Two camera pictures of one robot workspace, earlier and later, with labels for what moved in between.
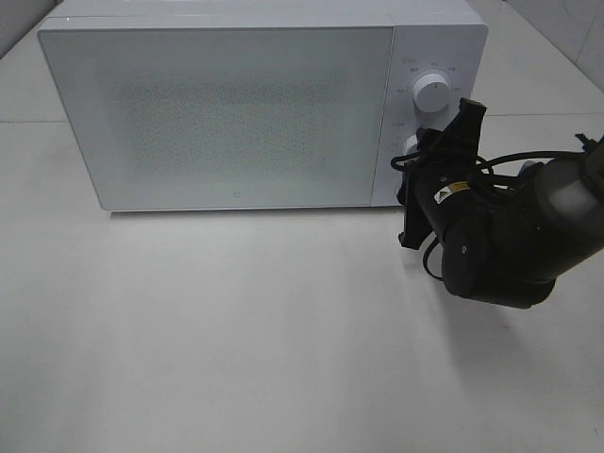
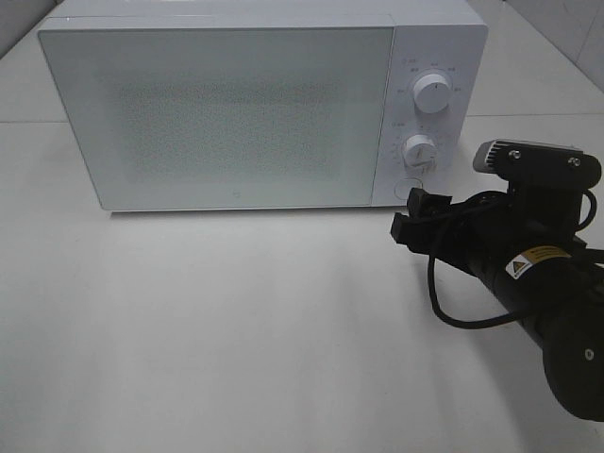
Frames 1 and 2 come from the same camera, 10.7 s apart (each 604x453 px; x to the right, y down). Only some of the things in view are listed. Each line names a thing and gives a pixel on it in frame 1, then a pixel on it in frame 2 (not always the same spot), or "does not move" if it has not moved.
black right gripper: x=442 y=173 to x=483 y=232
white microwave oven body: x=193 y=105 does not move
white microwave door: x=226 y=117 does not move
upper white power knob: x=431 y=92 does not move
